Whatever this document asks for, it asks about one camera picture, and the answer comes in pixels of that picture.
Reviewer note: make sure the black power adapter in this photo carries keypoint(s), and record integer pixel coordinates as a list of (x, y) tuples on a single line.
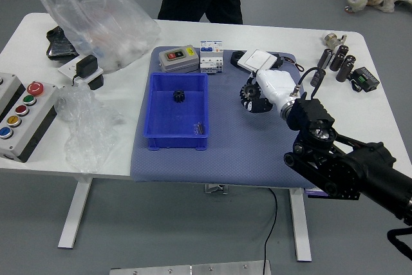
[(85, 65)]

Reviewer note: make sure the silver metal plate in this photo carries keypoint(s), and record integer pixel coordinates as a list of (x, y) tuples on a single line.
[(190, 269)]

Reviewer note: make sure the grey control box coloured buttons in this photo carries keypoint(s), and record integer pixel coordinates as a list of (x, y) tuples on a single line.
[(29, 120)]

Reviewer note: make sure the metal bracket under table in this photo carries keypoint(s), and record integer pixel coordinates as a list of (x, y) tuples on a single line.
[(215, 188)]

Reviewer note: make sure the big black gear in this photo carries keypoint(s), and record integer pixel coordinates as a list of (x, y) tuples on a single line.
[(249, 91)]

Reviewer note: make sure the crumpled clear plastic wrap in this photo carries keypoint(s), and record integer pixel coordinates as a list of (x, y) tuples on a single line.
[(83, 127)]

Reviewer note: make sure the white circuit breaker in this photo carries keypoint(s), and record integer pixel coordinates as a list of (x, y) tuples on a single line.
[(211, 57)]

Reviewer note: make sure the black module green terminal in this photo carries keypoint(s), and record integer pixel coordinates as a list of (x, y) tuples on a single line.
[(365, 78)]

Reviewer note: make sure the small black gear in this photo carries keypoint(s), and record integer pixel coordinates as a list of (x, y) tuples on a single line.
[(178, 97)]

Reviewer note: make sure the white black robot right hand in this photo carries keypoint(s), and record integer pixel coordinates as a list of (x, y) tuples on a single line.
[(277, 86)]

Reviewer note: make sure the white wall switch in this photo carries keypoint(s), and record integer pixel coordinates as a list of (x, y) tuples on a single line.
[(257, 59)]

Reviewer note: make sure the white table leg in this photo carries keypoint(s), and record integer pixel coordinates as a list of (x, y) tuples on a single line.
[(300, 230), (75, 214)]

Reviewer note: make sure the grey box with black side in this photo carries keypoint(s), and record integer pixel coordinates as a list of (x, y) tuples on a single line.
[(6, 85)]

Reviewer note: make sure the black round socket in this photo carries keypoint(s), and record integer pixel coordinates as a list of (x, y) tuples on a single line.
[(234, 58)]

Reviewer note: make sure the blue-grey padded mat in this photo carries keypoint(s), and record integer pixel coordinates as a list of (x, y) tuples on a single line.
[(238, 156)]

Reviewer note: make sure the white socket plate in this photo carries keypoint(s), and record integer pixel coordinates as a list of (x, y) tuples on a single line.
[(66, 69)]

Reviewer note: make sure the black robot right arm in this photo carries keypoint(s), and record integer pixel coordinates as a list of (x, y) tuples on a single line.
[(354, 168)]

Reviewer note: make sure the black block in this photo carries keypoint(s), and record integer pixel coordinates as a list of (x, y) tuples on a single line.
[(96, 82)]

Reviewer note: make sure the black cylindrical capacitor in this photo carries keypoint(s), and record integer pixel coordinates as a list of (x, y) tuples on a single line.
[(343, 72), (336, 62), (325, 58), (316, 78), (350, 60), (342, 51)]

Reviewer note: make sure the purple white label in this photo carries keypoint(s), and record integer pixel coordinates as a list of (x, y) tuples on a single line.
[(313, 192)]

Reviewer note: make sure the large clear plastic bag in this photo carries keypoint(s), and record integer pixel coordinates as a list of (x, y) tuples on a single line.
[(106, 30)]

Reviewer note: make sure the blue plastic box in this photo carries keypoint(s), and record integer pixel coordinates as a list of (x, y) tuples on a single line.
[(175, 120)]

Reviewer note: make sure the silver metal fitting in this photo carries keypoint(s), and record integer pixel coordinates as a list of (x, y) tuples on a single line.
[(331, 40)]

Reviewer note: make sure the grey push-button switch box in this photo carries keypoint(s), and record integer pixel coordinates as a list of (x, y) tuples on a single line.
[(177, 59)]

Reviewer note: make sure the small metal screws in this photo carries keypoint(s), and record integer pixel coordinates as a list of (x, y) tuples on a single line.
[(199, 127)]

